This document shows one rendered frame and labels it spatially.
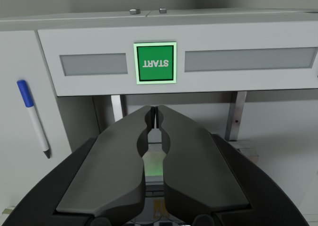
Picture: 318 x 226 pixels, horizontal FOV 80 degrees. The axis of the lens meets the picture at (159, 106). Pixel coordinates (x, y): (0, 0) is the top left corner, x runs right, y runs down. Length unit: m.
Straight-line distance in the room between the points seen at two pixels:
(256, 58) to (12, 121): 0.38
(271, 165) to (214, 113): 0.25
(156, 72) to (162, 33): 0.05
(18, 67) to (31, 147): 0.14
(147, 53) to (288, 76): 0.21
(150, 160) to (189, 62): 0.27
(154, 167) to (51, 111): 0.27
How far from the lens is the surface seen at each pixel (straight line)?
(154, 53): 0.26
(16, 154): 0.42
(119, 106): 0.43
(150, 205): 0.56
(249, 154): 0.48
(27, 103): 0.33
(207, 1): 1.25
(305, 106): 0.58
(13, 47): 0.32
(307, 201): 0.95
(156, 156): 0.46
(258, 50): 0.30
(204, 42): 0.27
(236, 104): 0.45
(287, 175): 0.71
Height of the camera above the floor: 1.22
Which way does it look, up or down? 62 degrees down
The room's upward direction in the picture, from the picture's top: 178 degrees clockwise
